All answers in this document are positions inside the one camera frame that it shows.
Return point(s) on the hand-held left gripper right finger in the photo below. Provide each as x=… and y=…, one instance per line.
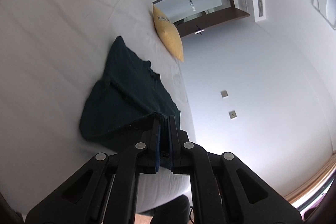
x=172, y=145

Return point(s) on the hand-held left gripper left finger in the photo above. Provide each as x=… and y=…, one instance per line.
x=158, y=145

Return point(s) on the dark green sweater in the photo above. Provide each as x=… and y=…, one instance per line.
x=126, y=98

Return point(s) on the person's dark trouser leg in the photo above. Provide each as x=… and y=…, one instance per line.
x=170, y=209

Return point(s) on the yellow pillow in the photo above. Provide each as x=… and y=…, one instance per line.
x=169, y=35

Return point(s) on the dark brown door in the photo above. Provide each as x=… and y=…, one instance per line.
x=223, y=19

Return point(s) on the bed with white sheet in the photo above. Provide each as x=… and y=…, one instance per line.
x=52, y=43

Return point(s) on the square ceiling light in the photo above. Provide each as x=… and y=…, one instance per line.
x=324, y=1

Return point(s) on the metal wall socket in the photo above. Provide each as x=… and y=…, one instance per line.
x=233, y=114
x=224, y=94

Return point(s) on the hallway wall switch panel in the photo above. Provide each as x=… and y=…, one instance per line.
x=193, y=5

